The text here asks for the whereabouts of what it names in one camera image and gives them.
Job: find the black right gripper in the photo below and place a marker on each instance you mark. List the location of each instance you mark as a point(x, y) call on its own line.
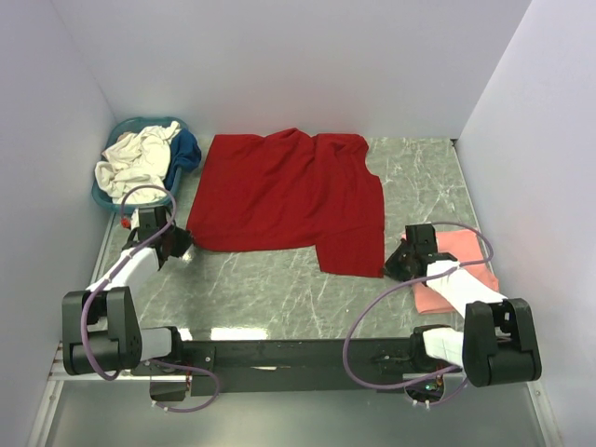
point(391, 267)

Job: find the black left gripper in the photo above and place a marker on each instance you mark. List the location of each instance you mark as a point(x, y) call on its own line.
point(184, 240)

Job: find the red t shirt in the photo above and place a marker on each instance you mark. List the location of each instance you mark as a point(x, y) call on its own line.
point(290, 190)

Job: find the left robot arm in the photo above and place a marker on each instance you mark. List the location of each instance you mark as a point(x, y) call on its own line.
point(100, 330)

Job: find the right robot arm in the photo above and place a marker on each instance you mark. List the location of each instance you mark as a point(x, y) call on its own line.
point(498, 344)

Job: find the folded pink t shirt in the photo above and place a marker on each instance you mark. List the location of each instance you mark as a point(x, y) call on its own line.
point(466, 285)

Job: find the blue t shirt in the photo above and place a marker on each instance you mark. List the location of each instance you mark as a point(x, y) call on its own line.
point(185, 156)

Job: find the cream white t shirt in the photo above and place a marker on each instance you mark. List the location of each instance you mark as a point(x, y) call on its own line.
point(135, 159)

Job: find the teal laundry basket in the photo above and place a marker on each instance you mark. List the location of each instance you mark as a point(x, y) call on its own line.
point(140, 196)

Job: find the black base beam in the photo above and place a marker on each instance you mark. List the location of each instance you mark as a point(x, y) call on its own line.
point(291, 365)

